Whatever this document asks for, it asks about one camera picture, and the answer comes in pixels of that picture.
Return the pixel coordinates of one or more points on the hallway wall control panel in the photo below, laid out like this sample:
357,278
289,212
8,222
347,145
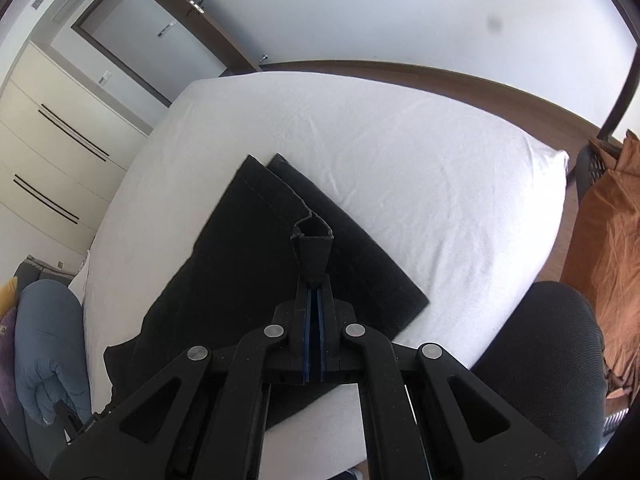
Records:
167,30

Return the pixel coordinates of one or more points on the rolled blue duvet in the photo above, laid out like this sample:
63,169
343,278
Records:
47,340

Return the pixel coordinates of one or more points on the black curved bar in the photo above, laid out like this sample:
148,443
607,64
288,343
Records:
620,92

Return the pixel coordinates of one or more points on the brown wooden door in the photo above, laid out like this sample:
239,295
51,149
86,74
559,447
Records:
220,35

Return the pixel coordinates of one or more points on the yellow pillow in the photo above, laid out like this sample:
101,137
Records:
7,295

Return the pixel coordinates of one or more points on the black pants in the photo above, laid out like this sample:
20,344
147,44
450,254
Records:
225,260

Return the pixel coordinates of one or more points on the purple pillow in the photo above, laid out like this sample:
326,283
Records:
7,365

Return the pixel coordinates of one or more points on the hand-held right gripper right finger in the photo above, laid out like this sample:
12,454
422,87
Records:
323,342

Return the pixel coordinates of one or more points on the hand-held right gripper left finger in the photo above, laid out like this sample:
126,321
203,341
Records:
306,342

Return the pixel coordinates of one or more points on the wall light switch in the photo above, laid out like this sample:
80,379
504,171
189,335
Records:
105,78

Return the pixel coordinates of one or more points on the bed with white sheet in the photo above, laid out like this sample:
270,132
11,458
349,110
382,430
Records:
400,185

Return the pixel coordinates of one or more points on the orange cloth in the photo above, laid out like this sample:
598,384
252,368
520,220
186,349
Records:
605,260

